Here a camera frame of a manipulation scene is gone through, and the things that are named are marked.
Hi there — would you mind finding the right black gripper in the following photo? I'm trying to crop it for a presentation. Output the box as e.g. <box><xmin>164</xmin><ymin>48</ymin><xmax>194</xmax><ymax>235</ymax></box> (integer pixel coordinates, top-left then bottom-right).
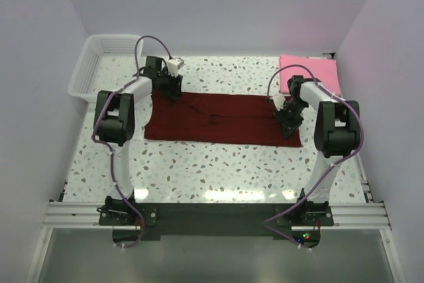
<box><xmin>273</xmin><ymin>99</ymin><xmax>308</xmax><ymax>139</ymax></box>

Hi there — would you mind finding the dark red t shirt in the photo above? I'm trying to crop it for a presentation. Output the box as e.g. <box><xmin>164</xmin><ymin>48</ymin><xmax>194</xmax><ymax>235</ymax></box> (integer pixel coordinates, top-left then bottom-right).
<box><xmin>144</xmin><ymin>92</ymin><xmax>301</xmax><ymax>148</ymax></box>

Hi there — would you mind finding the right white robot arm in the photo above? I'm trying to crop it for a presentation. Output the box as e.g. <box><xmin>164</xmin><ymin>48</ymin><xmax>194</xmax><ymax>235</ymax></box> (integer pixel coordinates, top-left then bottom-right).
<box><xmin>267</xmin><ymin>76</ymin><xmax>363</xmax><ymax>225</ymax></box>

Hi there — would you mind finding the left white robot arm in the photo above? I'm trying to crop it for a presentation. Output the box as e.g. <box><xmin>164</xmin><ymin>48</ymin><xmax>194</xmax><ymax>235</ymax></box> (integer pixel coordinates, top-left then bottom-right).
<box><xmin>91</xmin><ymin>56</ymin><xmax>185</xmax><ymax>225</ymax></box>

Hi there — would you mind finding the folded pink t shirt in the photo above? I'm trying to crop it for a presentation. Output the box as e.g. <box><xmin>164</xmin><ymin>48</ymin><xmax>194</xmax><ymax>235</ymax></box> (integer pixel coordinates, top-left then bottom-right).
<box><xmin>278</xmin><ymin>53</ymin><xmax>342</xmax><ymax>97</ymax></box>

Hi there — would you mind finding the white plastic basket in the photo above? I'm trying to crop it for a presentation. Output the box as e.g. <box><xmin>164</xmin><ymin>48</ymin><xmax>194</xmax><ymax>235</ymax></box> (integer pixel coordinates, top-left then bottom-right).
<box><xmin>68</xmin><ymin>34</ymin><xmax>143</xmax><ymax>103</ymax></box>

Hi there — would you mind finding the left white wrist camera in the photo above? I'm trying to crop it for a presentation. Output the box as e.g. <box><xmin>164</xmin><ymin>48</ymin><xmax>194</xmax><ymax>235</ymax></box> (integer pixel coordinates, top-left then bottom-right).
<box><xmin>166</xmin><ymin>58</ymin><xmax>185</xmax><ymax>77</ymax></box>

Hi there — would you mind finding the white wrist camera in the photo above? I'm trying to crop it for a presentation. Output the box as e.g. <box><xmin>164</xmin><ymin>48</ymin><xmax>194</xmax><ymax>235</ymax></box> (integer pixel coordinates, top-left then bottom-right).
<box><xmin>166</xmin><ymin>58</ymin><xmax>185</xmax><ymax>77</ymax></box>
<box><xmin>266</xmin><ymin>94</ymin><xmax>286</xmax><ymax>110</ymax></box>

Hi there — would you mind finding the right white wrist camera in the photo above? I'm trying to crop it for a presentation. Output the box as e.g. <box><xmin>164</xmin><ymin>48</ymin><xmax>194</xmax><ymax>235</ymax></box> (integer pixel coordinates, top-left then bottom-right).
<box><xmin>266</xmin><ymin>94</ymin><xmax>286</xmax><ymax>110</ymax></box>

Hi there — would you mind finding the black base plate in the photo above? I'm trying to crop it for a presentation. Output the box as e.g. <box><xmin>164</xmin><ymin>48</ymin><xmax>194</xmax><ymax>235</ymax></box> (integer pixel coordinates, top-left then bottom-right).
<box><xmin>97</xmin><ymin>198</ymin><xmax>334</xmax><ymax>247</ymax></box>

